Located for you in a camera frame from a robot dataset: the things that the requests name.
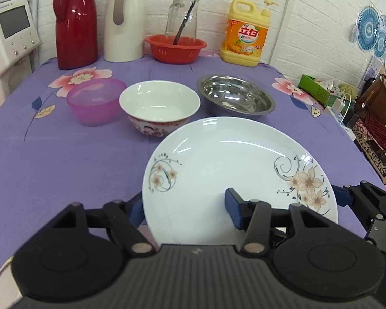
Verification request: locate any red plaid cloth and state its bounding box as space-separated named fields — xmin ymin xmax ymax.
xmin=363 ymin=116 xmax=386 ymax=165

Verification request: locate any purple floral tablecloth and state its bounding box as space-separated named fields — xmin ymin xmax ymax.
xmin=0 ymin=50 xmax=386 ymax=264

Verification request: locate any white water dispenser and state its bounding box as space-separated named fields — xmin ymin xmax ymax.
xmin=0 ymin=0 xmax=42 ymax=97

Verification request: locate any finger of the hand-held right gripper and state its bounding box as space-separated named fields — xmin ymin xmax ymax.
xmin=332 ymin=182 xmax=386 ymax=232

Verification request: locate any white thermos jug grey handle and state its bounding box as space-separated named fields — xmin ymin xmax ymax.
xmin=103 ymin=0 xmax=146 ymax=62

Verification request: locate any yellow detergent bottle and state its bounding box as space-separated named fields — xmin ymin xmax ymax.
xmin=220 ymin=0 xmax=279 ymax=68

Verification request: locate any green box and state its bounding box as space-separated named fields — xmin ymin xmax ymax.
xmin=297 ymin=75 xmax=332 ymax=108

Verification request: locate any red plastic basket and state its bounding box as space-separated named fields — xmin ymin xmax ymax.
xmin=145 ymin=35 xmax=208 ymax=64

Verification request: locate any white ceramic bowl red print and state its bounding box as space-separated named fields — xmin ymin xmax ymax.
xmin=119 ymin=80 xmax=201 ymax=139

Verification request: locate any glass jar with stick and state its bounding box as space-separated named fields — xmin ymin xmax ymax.
xmin=173 ymin=0 xmax=202 ymax=45

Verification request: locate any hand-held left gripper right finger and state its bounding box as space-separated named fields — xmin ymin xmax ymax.
xmin=224 ymin=187 xmax=339 ymax=254

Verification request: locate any stainless steel bowl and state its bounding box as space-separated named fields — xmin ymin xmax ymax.
xmin=197 ymin=74 xmax=276 ymax=116

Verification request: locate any brown paper bag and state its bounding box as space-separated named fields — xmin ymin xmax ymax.
xmin=354 ymin=75 xmax=386 ymax=129

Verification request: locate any white ribbed round object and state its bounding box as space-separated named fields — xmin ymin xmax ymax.
xmin=0 ymin=257 xmax=21 ymax=300

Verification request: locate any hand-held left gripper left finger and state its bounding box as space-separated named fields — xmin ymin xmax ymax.
xmin=49 ymin=193 xmax=157 ymax=254

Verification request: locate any small blue paper fan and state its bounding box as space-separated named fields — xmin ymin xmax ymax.
xmin=373 ymin=30 xmax=386 ymax=58

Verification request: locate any pink plastic bowl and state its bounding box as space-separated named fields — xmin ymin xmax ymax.
xmin=66 ymin=78 xmax=126 ymax=127

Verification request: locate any white floral plate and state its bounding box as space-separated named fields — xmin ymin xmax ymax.
xmin=142 ymin=116 xmax=339 ymax=247

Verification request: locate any large blue paper fan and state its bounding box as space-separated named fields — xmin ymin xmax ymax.
xmin=356 ymin=5 xmax=381 ymax=52

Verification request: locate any red thermos jug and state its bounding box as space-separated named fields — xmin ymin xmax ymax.
xmin=53 ymin=0 xmax=99 ymax=70

